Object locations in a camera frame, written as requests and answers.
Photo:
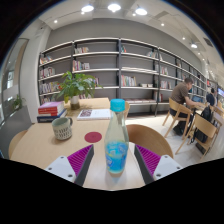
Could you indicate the clear bottle with blue cap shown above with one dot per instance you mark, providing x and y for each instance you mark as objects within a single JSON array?
[{"x": 116, "y": 150}]

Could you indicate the red book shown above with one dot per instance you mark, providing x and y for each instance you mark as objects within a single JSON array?
[{"x": 50, "y": 111}]

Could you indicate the navy blue book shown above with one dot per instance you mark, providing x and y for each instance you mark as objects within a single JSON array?
[{"x": 50, "y": 118}]

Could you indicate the small leafy background plant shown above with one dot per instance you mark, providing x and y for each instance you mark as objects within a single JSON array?
[{"x": 18, "y": 102}]

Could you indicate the person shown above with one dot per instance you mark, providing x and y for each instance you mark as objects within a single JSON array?
[
  {"x": 210, "y": 98},
  {"x": 180, "y": 93}
]

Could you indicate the flat round red coaster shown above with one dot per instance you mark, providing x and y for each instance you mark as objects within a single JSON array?
[{"x": 93, "y": 137}]

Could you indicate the grey wall shelf unit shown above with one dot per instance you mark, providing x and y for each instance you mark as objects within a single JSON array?
[{"x": 106, "y": 63}]

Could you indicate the white printed booklet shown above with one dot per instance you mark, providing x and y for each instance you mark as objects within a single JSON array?
[{"x": 95, "y": 114}]

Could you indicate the grey patterned ceramic mug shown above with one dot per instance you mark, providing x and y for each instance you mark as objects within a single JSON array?
[{"x": 61, "y": 129}]

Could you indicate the pink book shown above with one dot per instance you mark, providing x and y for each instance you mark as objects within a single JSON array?
[{"x": 50, "y": 105}]

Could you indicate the round ceiling lights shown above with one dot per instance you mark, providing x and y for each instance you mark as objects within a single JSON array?
[{"x": 114, "y": 7}]

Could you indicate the black backpack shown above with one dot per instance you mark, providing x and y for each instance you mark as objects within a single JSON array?
[{"x": 201, "y": 135}]

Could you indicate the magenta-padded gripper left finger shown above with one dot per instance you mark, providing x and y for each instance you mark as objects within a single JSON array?
[{"x": 60, "y": 166}]

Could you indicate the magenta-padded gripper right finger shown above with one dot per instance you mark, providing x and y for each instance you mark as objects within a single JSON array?
[{"x": 166, "y": 165}]

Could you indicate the open laptop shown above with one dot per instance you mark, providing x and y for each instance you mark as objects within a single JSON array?
[{"x": 197, "y": 99}]

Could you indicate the green potted plant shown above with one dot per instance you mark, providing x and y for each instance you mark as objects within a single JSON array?
[{"x": 76, "y": 86}]

